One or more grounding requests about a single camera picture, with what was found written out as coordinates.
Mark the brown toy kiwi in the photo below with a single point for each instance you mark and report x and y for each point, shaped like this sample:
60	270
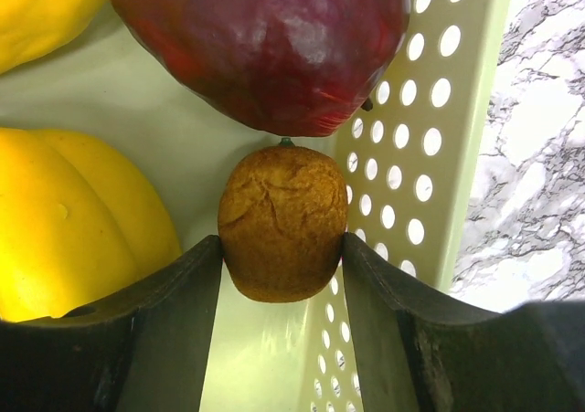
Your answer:
281	221

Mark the yellow toy banana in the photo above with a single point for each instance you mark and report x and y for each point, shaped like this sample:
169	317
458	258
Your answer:
79	221

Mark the yellow toy lemon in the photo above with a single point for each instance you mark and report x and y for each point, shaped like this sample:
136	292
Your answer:
31	29

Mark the dark red toy apple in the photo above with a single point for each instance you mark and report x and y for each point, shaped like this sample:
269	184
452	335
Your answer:
297	68

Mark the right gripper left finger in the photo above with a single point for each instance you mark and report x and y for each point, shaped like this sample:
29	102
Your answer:
109	334

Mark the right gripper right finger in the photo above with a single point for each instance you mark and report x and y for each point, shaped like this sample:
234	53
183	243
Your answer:
418	349

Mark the cream plastic basket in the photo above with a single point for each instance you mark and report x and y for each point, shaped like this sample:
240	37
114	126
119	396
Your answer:
409	166

